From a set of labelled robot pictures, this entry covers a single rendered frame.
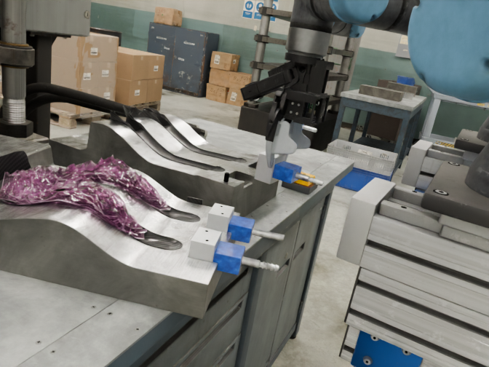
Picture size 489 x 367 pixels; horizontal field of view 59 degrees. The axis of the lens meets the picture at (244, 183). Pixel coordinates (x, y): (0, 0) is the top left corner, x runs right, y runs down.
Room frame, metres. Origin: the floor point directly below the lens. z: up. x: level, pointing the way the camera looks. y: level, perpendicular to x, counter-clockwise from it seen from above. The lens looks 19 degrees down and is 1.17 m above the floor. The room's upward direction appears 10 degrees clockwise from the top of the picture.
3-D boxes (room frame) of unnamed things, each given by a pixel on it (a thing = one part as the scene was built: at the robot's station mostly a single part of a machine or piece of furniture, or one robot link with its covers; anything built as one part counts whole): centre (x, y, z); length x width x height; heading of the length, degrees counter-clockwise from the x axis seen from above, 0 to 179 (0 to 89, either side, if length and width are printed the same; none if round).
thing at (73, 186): (0.66, 0.25, 0.90); 0.26 x 0.18 x 0.08; 84
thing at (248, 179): (0.87, 0.01, 0.87); 0.05 x 0.05 x 0.04; 67
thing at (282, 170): (0.81, -0.09, 0.93); 0.13 x 0.05 x 0.05; 63
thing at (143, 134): (1.00, 0.19, 0.92); 0.35 x 0.16 x 0.09; 67
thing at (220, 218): (0.68, -0.02, 0.86); 0.13 x 0.05 x 0.05; 84
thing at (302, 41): (0.82, -0.07, 1.17); 0.08 x 0.08 x 0.05
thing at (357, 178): (4.00, -1.04, 0.11); 0.61 x 0.41 x 0.22; 67
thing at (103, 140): (1.01, 0.20, 0.87); 0.50 x 0.26 x 0.14; 67
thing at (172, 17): (8.23, 1.85, 1.26); 0.42 x 0.33 x 0.29; 67
